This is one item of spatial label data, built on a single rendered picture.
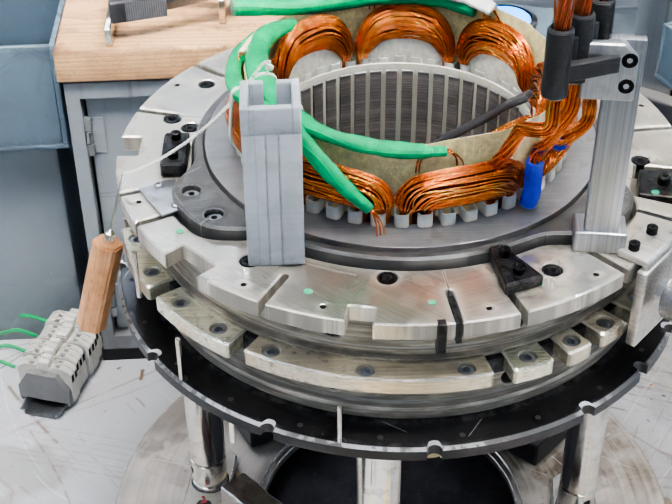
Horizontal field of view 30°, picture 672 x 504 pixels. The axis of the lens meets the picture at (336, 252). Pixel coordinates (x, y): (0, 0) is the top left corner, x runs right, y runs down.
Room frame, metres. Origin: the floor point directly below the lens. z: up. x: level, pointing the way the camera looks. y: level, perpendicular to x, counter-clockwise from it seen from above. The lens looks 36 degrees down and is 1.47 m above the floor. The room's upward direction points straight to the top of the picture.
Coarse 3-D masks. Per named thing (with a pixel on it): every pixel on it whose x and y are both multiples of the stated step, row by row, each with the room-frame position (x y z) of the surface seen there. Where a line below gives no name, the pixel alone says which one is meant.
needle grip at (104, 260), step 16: (96, 240) 0.56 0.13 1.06; (96, 256) 0.56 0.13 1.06; (112, 256) 0.56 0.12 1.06; (96, 272) 0.56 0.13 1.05; (112, 272) 0.56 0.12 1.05; (96, 288) 0.55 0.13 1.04; (112, 288) 0.56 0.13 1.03; (80, 304) 0.56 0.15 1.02; (96, 304) 0.55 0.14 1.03; (80, 320) 0.56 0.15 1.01; (96, 320) 0.55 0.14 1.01
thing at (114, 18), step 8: (112, 0) 0.80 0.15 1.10; (120, 0) 0.80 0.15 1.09; (128, 0) 0.80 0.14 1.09; (136, 0) 0.80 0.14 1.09; (144, 0) 0.81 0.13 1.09; (152, 0) 0.81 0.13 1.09; (160, 0) 0.81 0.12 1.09; (112, 8) 0.80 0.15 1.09; (120, 8) 0.80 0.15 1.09; (128, 8) 0.80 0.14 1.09; (136, 8) 0.80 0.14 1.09; (144, 8) 0.81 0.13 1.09; (152, 8) 0.81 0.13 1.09; (160, 8) 0.81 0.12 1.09; (112, 16) 0.80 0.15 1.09; (120, 16) 0.80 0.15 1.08; (128, 16) 0.80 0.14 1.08; (136, 16) 0.80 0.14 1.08; (144, 16) 0.81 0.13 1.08; (152, 16) 0.81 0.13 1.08; (160, 16) 0.81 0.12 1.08
